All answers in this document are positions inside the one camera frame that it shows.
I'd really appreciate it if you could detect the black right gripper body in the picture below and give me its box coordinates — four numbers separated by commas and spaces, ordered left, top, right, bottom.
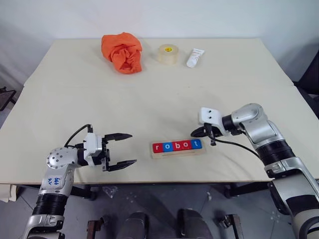
203, 122, 223, 146

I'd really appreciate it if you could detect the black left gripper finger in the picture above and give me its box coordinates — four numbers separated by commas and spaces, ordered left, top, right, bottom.
104, 133, 134, 143
108, 159, 138, 173

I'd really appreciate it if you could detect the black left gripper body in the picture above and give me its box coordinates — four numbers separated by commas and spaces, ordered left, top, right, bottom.
101, 135, 112, 173

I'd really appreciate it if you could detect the wooden letter tray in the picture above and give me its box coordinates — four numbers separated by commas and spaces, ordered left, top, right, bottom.
150, 139, 207, 160

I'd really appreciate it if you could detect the clear plastic scrap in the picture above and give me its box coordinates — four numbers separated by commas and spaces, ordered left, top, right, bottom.
102, 186, 118, 198

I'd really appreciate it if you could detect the black table leg with caster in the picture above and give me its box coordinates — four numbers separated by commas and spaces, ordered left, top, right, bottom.
71, 184, 97, 201

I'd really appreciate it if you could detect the dark rounded shape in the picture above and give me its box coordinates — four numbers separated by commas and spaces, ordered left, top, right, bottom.
123, 211, 151, 239
176, 208, 214, 239

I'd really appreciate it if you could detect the white squeeze tube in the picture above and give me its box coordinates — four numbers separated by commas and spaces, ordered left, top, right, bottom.
186, 48, 205, 69

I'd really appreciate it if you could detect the beige tape roll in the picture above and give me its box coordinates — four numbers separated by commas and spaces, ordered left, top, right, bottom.
157, 44, 179, 66

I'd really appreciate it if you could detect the crumpled orange cloth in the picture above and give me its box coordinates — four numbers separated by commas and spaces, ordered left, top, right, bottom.
101, 31, 143, 75

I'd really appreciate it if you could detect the black office chair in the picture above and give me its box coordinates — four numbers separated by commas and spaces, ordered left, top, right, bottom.
292, 41, 319, 114

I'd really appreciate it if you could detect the dark metal stand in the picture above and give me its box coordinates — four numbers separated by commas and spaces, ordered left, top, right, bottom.
0, 86, 17, 112

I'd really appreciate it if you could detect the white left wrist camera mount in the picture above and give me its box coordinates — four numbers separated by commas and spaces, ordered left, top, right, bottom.
83, 132, 104, 167

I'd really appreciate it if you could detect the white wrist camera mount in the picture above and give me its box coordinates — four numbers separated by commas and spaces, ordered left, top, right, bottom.
198, 107, 231, 136
83, 132, 104, 167

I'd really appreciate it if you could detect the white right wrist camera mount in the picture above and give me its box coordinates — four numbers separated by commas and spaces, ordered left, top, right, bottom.
198, 107, 231, 136

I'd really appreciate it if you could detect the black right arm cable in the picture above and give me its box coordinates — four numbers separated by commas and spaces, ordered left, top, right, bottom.
210, 138, 261, 158

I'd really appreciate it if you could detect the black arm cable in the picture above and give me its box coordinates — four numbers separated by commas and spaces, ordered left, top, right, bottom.
63, 123, 94, 148
210, 138, 261, 158

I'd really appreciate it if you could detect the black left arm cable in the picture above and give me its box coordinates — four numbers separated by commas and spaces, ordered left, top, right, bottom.
63, 123, 94, 148

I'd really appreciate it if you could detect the brown metal bracket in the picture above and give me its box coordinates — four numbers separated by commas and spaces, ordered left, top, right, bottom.
87, 216, 107, 239
215, 213, 242, 239

